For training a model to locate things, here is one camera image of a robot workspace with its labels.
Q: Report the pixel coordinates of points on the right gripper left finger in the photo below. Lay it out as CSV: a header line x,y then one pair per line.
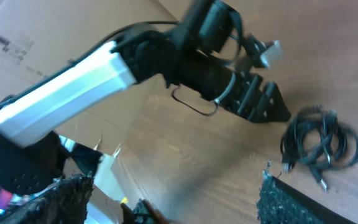
x,y
66,202

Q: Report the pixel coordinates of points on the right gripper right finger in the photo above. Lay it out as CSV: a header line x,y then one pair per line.
x,y
279,203

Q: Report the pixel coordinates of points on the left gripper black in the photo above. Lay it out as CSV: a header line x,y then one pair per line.
x,y
270,107

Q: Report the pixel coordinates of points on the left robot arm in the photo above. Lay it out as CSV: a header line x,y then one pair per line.
x,y
206,51

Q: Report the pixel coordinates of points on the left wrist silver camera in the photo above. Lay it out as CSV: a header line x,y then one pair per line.
x,y
272,52

